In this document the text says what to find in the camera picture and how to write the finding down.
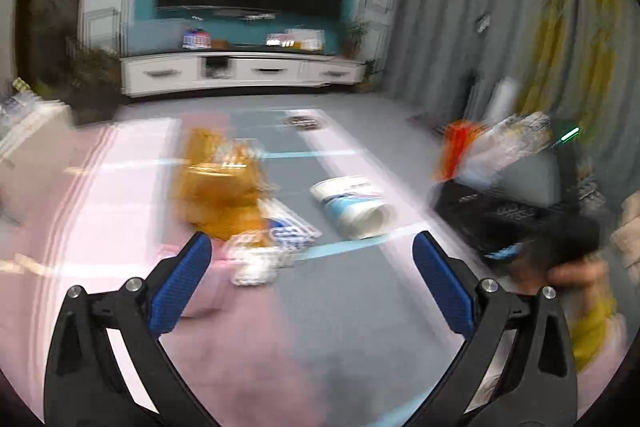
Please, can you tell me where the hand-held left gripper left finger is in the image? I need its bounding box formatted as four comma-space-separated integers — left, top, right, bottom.
44, 231, 221, 427

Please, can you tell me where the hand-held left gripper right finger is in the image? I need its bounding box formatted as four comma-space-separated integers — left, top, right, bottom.
412, 229, 578, 427

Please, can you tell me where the clear plastic bag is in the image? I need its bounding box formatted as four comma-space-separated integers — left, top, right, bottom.
465, 112, 556, 188

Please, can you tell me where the yellow snack bag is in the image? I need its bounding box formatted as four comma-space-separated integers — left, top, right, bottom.
172, 129, 273, 240

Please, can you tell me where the white striped paper cup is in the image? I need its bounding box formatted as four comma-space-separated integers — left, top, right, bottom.
309, 176, 396, 240

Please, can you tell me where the person's right hand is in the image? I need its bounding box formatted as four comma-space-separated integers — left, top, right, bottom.
515, 252, 608, 303

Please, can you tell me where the grey sofa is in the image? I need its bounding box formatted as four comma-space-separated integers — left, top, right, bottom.
500, 147, 566, 208

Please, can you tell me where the white crumpled wrapper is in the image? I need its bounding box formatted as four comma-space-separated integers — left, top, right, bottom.
230, 249, 296, 288

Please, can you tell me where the red shopping bag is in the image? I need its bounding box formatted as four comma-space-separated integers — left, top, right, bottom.
435, 119, 488, 182

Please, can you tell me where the white paper roll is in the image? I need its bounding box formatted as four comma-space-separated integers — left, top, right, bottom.
487, 77, 518, 122

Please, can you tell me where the pink grey tablecloth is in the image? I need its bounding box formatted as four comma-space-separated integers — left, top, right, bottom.
0, 107, 501, 427

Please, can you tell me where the yellow curtain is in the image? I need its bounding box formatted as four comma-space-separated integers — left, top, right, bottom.
520, 0, 621, 118

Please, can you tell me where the grey curtain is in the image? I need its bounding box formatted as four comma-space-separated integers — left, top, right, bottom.
380, 0, 640, 148

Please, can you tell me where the leafy potted plants group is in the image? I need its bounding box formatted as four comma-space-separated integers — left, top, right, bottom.
65, 44, 123, 122

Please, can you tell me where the white television stand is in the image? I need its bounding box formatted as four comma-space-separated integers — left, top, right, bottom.
120, 49, 368, 98

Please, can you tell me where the tall potted plant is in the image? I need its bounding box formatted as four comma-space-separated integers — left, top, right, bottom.
342, 21, 373, 60

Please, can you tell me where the blue red small box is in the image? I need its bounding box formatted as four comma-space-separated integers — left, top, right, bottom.
182, 28, 208, 50

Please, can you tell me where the dark wooden cabinet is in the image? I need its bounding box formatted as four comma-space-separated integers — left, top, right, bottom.
15, 0, 91, 82

